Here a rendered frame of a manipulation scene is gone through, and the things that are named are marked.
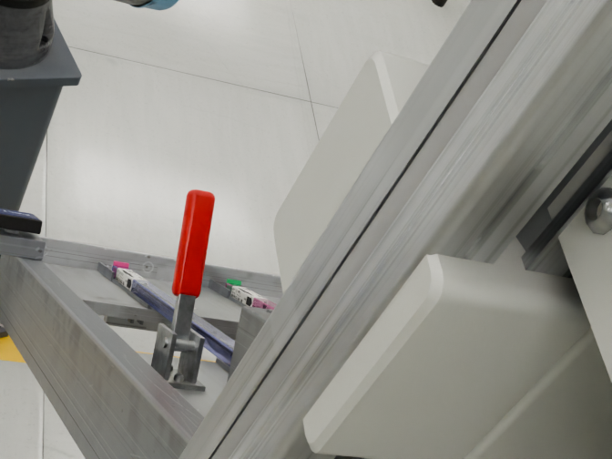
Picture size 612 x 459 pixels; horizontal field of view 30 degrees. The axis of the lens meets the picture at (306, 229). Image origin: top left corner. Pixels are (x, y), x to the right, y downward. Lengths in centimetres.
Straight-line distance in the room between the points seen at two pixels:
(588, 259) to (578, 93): 4
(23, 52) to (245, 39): 125
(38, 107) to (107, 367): 96
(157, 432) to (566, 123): 35
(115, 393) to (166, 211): 160
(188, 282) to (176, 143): 170
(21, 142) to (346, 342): 136
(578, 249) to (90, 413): 45
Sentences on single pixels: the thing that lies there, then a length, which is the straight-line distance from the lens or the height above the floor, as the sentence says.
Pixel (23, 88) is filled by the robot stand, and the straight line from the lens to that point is 153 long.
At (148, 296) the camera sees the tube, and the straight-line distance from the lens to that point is 92.
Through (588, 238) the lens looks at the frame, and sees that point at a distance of 23.
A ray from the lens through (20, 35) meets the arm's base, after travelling 148.
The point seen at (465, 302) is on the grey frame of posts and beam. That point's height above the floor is 138.
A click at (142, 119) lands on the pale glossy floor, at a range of 236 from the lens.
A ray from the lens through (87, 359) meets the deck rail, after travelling 68.
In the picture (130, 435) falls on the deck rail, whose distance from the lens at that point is 57.
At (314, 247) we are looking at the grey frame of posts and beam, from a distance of 29.
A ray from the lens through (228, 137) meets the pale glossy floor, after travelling 241.
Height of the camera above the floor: 153
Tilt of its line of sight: 41 degrees down
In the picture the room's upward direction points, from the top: 32 degrees clockwise
